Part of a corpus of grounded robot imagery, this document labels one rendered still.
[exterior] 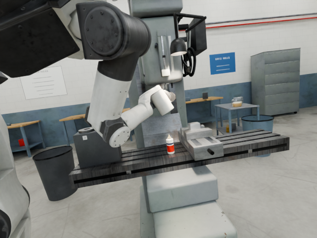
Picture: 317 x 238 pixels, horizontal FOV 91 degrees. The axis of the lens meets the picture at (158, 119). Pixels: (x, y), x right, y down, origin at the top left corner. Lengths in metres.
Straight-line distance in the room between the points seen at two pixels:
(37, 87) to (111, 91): 5.53
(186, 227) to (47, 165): 2.05
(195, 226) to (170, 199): 0.15
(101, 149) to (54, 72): 4.90
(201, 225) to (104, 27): 0.75
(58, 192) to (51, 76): 3.84
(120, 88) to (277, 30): 6.90
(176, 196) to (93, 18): 0.73
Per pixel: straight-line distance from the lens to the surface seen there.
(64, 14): 0.42
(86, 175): 0.93
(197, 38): 1.23
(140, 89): 1.27
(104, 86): 0.41
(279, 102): 6.19
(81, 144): 0.94
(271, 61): 5.97
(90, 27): 0.36
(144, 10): 0.86
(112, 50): 0.33
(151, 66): 0.82
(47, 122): 5.89
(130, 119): 0.56
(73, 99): 5.49
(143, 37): 0.41
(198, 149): 0.80
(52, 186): 2.64
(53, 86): 5.71
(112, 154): 0.93
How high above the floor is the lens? 1.27
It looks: 10 degrees down
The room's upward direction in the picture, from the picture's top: 7 degrees counter-clockwise
